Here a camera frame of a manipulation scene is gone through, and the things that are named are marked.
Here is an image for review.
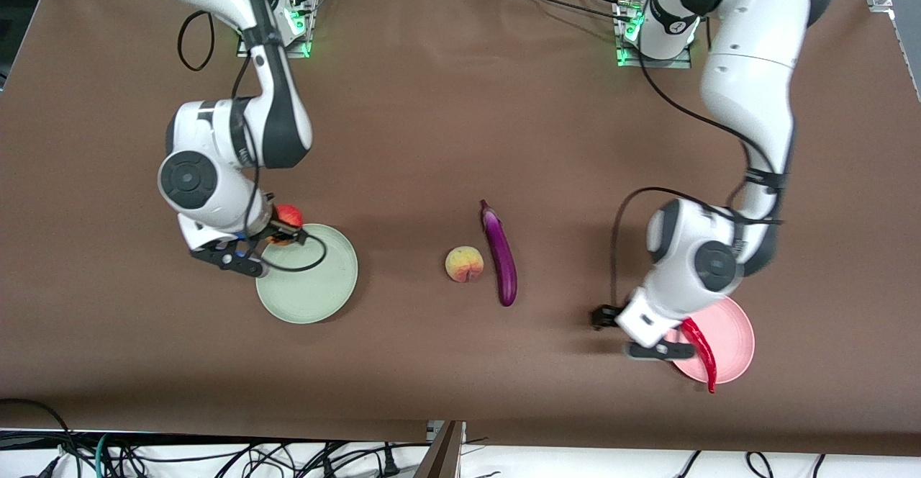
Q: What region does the pale green plate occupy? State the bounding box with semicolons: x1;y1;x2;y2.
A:
255;223;359;325

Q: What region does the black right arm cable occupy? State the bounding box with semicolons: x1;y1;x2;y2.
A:
178;10;330;274

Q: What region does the brown table cloth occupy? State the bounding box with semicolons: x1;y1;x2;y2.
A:
0;0;921;457

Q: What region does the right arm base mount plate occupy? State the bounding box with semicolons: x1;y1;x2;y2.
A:
236;0;314;59

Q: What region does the yellow pink peach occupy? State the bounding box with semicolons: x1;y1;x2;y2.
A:
445;245;485;284

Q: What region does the aluminium profile post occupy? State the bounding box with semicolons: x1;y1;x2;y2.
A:
414;420;466;478

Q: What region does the red pomegranate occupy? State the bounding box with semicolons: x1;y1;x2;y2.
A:
272;204;306;247

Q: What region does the pink plate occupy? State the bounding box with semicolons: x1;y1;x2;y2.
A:
665;296;756;384

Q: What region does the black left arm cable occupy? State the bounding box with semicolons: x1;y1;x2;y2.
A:
609;21;786;310

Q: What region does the black looped floor cable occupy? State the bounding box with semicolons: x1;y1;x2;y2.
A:
0;398;74;478

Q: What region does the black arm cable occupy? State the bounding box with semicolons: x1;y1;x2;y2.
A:
178;10;330;274
609;21;786;310

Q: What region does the red chili pepper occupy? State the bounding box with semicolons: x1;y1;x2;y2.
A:
680;317;719;394

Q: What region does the aluminium table edge rail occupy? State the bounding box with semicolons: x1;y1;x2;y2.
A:
892;10;921;101

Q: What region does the purple eggplant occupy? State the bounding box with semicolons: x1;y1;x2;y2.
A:
480;199;519;307

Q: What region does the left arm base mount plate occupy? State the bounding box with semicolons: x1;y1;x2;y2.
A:
615;0;693;70

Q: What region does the long black cable on cloth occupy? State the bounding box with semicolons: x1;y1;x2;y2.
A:
496;0;634;22

